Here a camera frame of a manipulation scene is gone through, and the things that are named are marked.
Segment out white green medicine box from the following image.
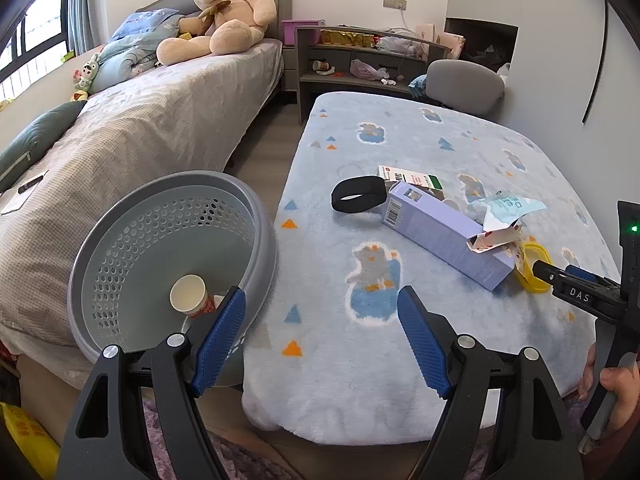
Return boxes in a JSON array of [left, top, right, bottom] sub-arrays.
[[377, 164, 443, 200]]

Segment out paper cup with red print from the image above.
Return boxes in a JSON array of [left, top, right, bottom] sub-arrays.
[[170, 275, 217, 319]]

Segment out gold foil packets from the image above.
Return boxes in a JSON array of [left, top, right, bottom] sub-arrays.
[[320, 30, 373, 46]]

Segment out large beige teddy bear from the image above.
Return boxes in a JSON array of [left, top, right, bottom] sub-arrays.
[[156, 0, 277, 67]]

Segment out yellow bag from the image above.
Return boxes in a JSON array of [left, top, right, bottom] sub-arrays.
[[0, 402, 61, 480]]

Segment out dark grey pillow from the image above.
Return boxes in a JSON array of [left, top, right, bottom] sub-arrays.
[[0, 100, 88, 193]]

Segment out grey shelf desk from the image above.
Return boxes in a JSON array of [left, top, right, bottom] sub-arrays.
[[294, 25, 451, 126]]

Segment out grey curtain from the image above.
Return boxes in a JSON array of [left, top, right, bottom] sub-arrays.
[[65, 0, 106, 53]]

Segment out teal white wrapper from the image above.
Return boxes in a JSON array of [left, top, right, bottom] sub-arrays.
[[480, 191, 547, 226]]

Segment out long purple carton box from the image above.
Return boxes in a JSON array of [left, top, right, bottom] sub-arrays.
[[382, 181, 521, 292]]

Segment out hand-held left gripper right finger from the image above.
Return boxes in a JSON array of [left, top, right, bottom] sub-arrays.
[[396, 285, 586, 480]]

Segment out person's right hand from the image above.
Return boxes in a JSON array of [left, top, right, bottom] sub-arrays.
[[580, 344, 640, 436]]

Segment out pink plastic bag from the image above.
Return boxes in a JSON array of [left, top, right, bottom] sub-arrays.
[[350, 59, 388, 80]]

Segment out white paper sheet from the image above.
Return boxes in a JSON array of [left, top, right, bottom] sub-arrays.
[[0, 170, 51, 216]]

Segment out red white wrapper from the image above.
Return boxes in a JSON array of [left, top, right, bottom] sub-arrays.
[[466, 222, 523, 261]]

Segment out black framed window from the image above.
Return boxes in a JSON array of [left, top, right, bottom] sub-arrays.
[[0, 0, 68, 106]]

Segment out bed with grey checked cover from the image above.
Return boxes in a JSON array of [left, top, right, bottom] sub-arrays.
[[0, 37, 284, 391]]

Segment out pink gift bag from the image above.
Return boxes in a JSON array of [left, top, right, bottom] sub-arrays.
[[415, 22, 466, 48]]

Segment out purple rug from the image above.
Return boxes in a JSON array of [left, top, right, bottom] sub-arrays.
[[142, 395, 281, 480]]

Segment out small plush doll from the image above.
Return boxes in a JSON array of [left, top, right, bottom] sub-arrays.
[[72, 54, 103, 102]]

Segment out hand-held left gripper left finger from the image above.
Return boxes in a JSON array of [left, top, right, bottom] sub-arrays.
[[57, 285, 248, 480]]

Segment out pink storage box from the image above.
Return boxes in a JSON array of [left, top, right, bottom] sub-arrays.
[[281, 19, 321, 45]]

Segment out light blue quilt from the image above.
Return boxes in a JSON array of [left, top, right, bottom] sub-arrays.
[[87, 7, 201, 95]]

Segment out black elastic band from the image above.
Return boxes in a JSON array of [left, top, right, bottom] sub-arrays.
[[331, 176, 390, 215]]

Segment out grey perforated plastic basket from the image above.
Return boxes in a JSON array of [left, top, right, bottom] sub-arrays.
[[67, 170, 278, 390]]

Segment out blue printed fleece blanket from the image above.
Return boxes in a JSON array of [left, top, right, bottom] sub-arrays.
[[241, 91, 623, 446]]

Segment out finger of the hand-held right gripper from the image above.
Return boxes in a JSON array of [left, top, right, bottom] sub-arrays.
[[565, 264, 619, 291], [531, 258, 609, 312]]

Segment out grey office chair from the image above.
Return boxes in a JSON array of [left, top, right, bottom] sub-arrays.
[[426, 59, 506, 116]]

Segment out clear plastic bag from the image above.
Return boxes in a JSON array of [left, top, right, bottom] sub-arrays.
[[375, 30, 431, 56]]

